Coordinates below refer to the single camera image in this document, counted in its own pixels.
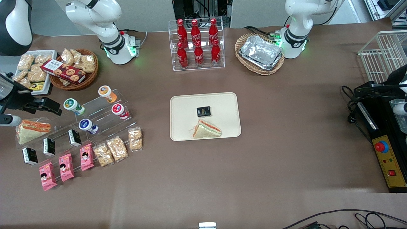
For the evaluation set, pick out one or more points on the pink snack packet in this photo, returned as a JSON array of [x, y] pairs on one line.
[[47, 176], [86, 157], [66, 167]]

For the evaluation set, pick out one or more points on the clear acrylic stepped gum stand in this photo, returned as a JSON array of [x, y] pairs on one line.
[[105, 121]]

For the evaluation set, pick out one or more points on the beige plastic tray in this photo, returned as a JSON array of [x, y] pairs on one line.
[[225, 108]]

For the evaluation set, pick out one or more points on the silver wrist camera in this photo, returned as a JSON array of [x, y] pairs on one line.
[[400, 108], [9, 120]]

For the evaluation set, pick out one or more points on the white rectangular snack tray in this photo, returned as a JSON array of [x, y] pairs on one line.
[[51, 55]]

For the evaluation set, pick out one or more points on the clear acrylic bottle rack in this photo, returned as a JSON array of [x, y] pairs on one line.
[[205, 67]]

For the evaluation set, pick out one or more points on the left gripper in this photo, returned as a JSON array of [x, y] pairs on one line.
[[393, 85]]

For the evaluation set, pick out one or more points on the dark equipment rack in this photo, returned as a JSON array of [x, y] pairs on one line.
[[203, 8]]

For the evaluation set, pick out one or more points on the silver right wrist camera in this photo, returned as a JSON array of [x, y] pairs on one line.
[[9, 120]]

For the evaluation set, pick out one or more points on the small white clip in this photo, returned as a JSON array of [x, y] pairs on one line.
[[207, 225]]

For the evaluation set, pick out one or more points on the orange cap gum bottle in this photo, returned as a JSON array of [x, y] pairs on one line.
[[106, 93]]

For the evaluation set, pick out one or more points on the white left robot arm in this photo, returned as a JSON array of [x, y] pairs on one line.
[[297, 19]]

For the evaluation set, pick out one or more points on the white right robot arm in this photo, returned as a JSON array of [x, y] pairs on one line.
[[95, 16]]

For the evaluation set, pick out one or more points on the red cap gum bottle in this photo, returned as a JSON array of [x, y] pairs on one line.
[[119, 110]]

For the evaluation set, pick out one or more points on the light wicker oval basket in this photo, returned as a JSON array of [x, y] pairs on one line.
[[244, 65]]

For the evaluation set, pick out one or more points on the red cola bottle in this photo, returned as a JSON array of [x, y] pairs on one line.
[[213, 31], [198, 55], [182, 56], [182, 31], [195, 31], [216, 54]]

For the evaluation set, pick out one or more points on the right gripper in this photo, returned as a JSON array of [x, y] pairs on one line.
[[16, 98]]

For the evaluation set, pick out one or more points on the yellow snack packet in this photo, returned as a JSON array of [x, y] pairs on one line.
[[36, 86]]

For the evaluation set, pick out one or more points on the brown wicker snack basket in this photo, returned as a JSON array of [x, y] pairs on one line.
[[90, 78]]

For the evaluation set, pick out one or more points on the clear acrylic stepped snack stand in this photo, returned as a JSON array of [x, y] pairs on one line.
[[60, 127]]

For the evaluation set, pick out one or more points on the wrapped triangle sandwich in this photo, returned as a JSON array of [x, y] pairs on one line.
[[206, 130], [31, 130]]

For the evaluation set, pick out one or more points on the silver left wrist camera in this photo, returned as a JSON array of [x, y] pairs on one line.
[[400, 108]]

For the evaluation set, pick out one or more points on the grey shelf unit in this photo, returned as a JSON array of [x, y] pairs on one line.
[[386, 8]]

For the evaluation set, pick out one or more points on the black flat snack box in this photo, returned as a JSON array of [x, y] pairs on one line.
[[203, 111]]

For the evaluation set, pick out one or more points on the clear nut cracker packet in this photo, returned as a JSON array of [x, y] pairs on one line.
[[103, 155], [117, 149], [135, 139]]

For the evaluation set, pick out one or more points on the aluminium foil tray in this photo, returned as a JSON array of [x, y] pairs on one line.
[[260, 52]]

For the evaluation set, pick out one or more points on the blue cap gum bottle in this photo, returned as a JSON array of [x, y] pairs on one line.
[[86, 125]]

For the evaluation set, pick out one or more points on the red emergency stop button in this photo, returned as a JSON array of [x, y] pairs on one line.
[[381, 146]]

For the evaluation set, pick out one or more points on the small black white carton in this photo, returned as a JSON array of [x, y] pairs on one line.
[[75, 137], [30, 156], [49, 146]]

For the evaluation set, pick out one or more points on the black control box yellow panel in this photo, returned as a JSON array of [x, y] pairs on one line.
[[381, 127]]

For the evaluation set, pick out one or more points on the red cookie box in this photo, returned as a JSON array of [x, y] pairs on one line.
[[63, 71]]

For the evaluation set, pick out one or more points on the green cap gum bottle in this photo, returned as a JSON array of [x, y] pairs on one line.
[[72, 106]]

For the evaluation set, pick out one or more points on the clear bag of puffed snack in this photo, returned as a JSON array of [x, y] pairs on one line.
[[43, 58], [67, 56], [36, 75], [76, 55], [25, 62], [25, 82], [87, 63], [19, 75]]

